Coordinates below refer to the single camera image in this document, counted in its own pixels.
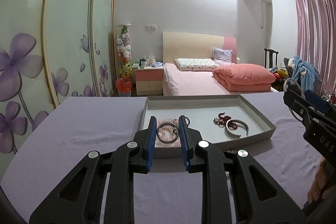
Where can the white floral pillow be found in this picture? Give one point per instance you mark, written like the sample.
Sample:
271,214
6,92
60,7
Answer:
197,64

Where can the bed with pink sheet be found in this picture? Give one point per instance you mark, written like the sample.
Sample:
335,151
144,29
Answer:
189,79

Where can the silver cuff bangle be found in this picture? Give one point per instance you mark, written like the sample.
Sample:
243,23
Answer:
232,135

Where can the red trash bin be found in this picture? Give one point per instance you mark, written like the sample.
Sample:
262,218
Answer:
123,86

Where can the floral glass wardrobe door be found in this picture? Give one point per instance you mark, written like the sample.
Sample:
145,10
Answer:
18,29
71,29
105,29

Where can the blue cloth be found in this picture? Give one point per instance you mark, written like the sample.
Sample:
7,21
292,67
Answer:
157,65

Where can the person's right hand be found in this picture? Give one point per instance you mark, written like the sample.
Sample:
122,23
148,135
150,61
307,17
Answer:
319,182

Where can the pink curtain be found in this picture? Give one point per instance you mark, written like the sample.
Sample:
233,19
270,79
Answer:
315,29

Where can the white mug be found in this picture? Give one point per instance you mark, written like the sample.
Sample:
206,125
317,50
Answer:
143,64

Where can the clear tube of plush toys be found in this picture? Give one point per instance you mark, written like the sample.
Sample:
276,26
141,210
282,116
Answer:
124,48

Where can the dark wooden chair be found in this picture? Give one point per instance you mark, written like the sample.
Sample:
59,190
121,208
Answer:
270,57

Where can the white wall switch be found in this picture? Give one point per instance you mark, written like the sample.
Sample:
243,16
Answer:
151,27

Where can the pile of colourful toys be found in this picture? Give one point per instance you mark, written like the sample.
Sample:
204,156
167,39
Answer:
280,73

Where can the grey cardboard tray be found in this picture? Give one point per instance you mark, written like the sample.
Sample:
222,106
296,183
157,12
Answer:
204,113

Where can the blue hanging garment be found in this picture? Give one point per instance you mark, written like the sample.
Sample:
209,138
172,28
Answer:
305,71

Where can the tissue box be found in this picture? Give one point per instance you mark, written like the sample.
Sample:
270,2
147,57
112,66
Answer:
151,60

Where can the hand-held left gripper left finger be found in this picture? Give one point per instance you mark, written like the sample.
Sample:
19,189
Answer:
150,145

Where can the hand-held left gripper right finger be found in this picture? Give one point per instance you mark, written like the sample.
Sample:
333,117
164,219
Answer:
183,145

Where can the folded salmon quilt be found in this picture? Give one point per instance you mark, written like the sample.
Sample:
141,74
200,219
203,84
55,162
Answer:
244,77

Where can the pink and cream nightstand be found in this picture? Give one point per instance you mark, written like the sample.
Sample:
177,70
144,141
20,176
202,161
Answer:
148,81

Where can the purple patterned pillow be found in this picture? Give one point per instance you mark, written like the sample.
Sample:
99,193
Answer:
223,56

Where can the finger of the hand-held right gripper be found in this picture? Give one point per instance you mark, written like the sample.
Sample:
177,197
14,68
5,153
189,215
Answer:
299,107
316,99

